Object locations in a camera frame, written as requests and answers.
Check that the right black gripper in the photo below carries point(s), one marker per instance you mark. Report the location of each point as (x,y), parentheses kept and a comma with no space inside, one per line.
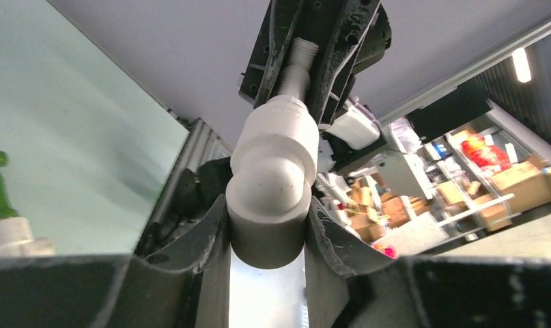
(338,26)

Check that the ceiling light strip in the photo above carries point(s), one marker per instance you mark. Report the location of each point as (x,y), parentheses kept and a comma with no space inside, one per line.
(521,65)

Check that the black monitor screen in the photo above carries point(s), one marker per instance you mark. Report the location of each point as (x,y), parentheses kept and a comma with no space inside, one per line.
(457,108)

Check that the white elbow fitting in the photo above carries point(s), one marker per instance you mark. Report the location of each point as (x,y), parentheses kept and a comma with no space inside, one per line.
(268,197)
(17,240)

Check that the storage shelf with boxes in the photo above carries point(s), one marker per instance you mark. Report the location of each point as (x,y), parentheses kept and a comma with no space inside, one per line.
(416,196)

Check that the white plastic faucet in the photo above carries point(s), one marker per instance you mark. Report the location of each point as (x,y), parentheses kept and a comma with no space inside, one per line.
(296,75)

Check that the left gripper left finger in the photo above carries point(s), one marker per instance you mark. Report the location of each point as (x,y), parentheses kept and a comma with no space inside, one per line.
(193,290)

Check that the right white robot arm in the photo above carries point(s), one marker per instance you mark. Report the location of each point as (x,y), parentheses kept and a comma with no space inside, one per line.
(349,134)

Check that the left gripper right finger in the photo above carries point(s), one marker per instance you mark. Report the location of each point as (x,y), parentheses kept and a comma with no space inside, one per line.
(349,284)

